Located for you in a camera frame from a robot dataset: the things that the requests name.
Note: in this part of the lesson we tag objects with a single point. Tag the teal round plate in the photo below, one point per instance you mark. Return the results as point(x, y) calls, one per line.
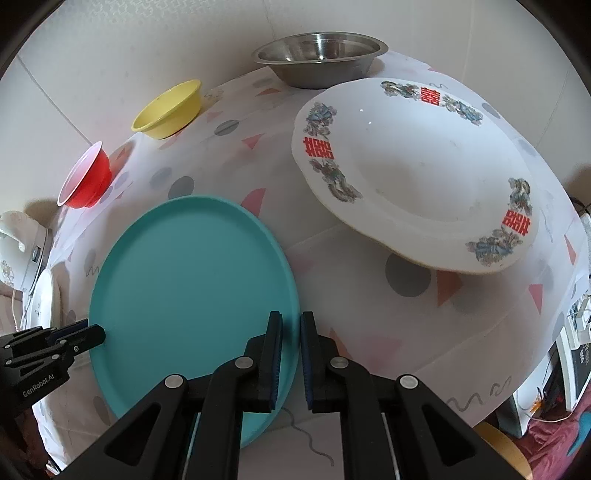
point(182, 291)

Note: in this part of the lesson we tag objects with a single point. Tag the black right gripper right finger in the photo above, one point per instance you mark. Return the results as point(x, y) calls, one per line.
point(317, 352)

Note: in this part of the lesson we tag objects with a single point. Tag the red plastic bowl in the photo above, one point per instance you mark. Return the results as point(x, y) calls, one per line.
point(88, 179)

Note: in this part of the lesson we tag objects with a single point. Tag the wooden stool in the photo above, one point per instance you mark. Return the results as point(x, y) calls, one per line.
point(504, 446)

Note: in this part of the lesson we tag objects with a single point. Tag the white ceramic electric kettle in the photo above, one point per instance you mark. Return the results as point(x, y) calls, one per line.
point(24, 250)

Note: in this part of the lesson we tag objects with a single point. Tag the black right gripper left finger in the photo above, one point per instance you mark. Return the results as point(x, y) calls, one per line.
point(268, 378)

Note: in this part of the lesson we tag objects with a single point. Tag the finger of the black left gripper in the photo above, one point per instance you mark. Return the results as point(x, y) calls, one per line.
point(76, 338)

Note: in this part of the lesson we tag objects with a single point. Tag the yellow plastic bowl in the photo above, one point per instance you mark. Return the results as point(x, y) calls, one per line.
point(169, 112)

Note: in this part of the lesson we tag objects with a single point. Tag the white plate with red characters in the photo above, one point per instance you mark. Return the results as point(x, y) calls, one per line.
point(419, 170)

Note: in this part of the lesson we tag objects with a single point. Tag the white patterned tablecloth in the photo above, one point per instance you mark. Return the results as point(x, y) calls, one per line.
point(472, 339)

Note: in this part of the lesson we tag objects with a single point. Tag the stainless steel bowl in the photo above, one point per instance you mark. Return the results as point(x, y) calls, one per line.
point(319, 60)

